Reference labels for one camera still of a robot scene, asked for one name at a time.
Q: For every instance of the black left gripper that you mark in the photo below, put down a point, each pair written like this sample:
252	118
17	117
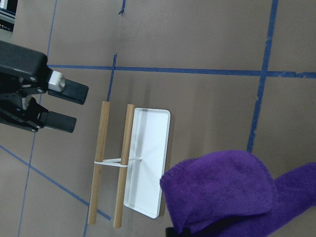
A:
24	72

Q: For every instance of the purple towel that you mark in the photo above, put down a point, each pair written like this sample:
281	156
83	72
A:
232	194

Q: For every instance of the white rack base tray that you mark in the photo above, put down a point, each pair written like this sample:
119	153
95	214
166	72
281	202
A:
146	163

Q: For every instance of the black device box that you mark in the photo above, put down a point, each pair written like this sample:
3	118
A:
8	10

